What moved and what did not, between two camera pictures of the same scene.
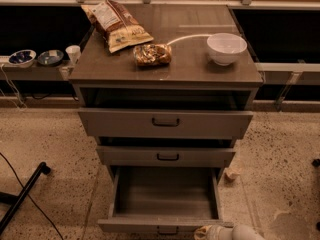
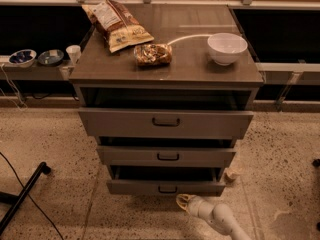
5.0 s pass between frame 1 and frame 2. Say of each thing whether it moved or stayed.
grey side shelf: stayed
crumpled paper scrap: stayed
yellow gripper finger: moved
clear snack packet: stayed
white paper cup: stayed
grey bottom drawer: moved
